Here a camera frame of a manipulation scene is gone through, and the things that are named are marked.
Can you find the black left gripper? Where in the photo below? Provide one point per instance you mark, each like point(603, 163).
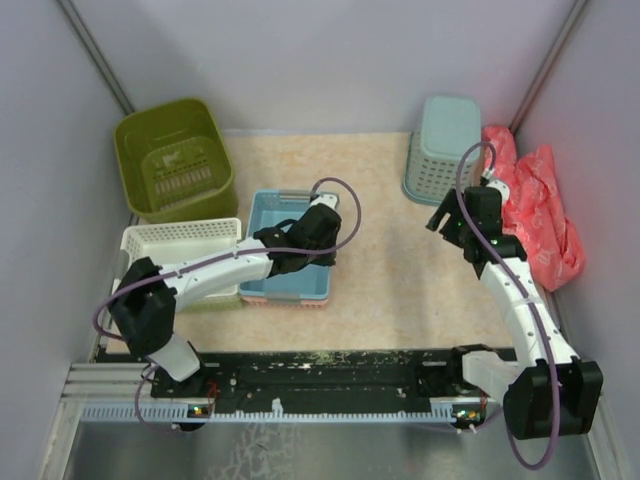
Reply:
point(316, 261)

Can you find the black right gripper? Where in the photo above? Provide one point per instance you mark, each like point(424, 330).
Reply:
point(448, 206)

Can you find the blue shallow plastic tray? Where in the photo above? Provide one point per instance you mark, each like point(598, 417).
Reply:
point(305, 276)

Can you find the pink shallow plastic tray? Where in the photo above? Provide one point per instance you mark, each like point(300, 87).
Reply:
point(297, 303)

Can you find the large teal perforated basket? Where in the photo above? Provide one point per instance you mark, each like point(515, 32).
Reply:
point(448, 126)

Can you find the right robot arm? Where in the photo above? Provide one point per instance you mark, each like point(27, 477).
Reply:
point(550, 385)

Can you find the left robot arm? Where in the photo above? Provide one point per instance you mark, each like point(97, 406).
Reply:
point(149, 296)

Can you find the pink patterned plastic bag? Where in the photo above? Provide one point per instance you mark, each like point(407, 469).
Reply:
point(535, 211)

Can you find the light green shallow tray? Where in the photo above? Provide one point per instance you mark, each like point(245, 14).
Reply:
point(222, 300)

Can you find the white perforated tray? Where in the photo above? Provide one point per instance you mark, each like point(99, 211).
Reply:
point(169, 243)

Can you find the olive green plastic basket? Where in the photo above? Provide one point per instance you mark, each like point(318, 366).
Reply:
point(174, 164)

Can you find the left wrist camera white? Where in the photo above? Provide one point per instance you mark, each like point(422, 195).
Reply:
point(324, 202)

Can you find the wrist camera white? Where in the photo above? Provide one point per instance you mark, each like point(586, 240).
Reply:
point(490, 180)
point(324, 202)

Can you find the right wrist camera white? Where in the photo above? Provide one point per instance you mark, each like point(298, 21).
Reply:
point(490, 180)

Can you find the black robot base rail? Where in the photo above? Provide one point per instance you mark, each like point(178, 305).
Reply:
point(331, 381)

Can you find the white slotted cable duct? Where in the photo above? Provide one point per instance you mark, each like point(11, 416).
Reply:
point(156, 412)

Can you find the right corner metal post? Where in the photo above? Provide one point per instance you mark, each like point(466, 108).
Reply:
point(568, 29)

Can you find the corner metal post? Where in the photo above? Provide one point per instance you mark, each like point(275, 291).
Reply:
point(568, 29)
point(91, 47)

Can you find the aluminium frame rail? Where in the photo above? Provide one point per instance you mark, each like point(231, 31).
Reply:
point(102, 382)

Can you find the left corner metal post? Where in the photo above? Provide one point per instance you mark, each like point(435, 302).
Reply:
point(91, 47)

